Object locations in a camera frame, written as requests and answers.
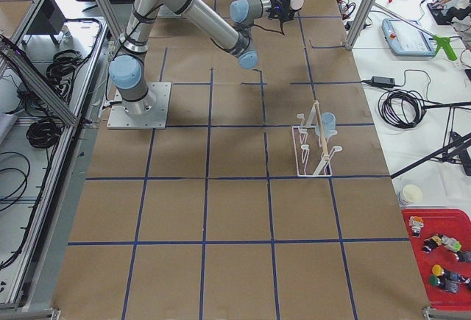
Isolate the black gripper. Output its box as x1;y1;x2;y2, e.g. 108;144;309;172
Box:
268;0;294;22

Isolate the pink plastic cup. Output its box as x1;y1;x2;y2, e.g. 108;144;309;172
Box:
290;0;304;11

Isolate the light blue plastic cup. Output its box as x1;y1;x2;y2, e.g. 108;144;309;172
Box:
321;112;337;139

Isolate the white paper cup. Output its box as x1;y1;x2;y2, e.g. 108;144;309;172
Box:
397;184;423;207

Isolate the black power adapter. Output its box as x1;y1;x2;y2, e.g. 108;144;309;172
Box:
371;76;396;88

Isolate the teach pendant tablet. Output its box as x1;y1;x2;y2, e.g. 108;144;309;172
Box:
381;18;436;57

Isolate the red parts tray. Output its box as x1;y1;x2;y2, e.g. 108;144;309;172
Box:
402;208;470;311

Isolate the white wire cup rack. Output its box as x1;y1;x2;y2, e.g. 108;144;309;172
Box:
291;100;342;178

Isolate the coiled black cable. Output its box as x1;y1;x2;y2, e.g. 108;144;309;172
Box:
378;90;427;129

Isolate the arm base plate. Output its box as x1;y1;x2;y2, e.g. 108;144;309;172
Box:
107;82;171;129

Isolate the green plastic handle tool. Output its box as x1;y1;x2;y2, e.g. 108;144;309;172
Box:
433;35;458;61

